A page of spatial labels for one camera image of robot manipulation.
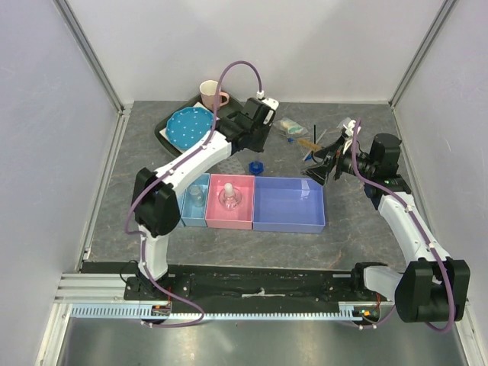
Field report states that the small glass beaker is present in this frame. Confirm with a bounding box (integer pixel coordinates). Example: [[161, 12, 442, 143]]
[[188, 185, 204, 207]]

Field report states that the purple cable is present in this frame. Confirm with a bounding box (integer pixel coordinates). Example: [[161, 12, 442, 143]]
[[350, 120, 457, 335], [124, 59, 266, 329]]

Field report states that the blue polka dot plate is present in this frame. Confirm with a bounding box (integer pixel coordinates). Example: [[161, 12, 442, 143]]
[[165, 106, 215, 152]]

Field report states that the test tube brush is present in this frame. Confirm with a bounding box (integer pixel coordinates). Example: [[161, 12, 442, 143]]
[[297, 138, 322, 152]]

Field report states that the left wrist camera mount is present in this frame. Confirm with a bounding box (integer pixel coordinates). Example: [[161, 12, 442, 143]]
[[256, 90, 279, 125]]

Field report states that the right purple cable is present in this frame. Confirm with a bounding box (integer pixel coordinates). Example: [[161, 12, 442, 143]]
[[350, 120, 457, 335]]

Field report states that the black wire ring stand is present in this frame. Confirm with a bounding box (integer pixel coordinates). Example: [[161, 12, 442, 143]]
[[312, 125, 325, 163]]

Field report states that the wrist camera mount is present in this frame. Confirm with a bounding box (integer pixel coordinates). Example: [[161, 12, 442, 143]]
[[339, 118, 357, 153], [256, 90, 279, 125]]

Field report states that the glass alcohol lamp white cap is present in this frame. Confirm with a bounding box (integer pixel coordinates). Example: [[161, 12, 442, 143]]
[[218, 183, 242, 210]]

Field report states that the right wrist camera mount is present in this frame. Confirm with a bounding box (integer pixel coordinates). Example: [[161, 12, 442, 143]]
[[339, 118, 357, 153]]

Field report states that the dark grey tray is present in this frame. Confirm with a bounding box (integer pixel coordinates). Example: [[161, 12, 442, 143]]
[[154, 95, 242, 157]]

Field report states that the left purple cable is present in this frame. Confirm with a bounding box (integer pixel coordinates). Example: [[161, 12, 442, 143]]
[[124, 59, 266, 329]]

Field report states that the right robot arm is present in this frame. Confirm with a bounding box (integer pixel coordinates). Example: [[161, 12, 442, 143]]
[[299, 133, 470, 332]]

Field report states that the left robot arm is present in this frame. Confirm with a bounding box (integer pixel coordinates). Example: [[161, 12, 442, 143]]
[[126, 98, 279, 300]]

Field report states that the large purple bin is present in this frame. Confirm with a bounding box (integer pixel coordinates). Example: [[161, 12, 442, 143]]
[[252, 177, 326, 234]]

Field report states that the light blue bin right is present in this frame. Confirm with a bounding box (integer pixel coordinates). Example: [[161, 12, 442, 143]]
[[181, 173, 210, 227]]

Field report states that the pink mug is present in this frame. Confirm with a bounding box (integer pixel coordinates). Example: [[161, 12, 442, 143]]
[[199, 80, 230, 111]]

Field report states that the blue base graduated cylinder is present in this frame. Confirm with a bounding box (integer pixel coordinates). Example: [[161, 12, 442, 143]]
[[248, 152, 265, 176]]

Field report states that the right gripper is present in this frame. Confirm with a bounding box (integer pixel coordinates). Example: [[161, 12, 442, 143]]
[[301, 135, 377, 187]]

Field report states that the light blue cable duct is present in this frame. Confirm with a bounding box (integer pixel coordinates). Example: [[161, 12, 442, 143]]
[[71, 303, 362, 321]]

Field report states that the plastic bag of cotton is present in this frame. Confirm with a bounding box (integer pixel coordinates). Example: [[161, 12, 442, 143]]
[[274, 117, 308, 138]]

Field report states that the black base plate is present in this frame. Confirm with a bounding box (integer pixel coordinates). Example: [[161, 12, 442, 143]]
[[121, 261, 397, 310]]

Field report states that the pink bin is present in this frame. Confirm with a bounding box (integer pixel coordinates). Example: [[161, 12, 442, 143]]
[[205, 174, 255, 230]]

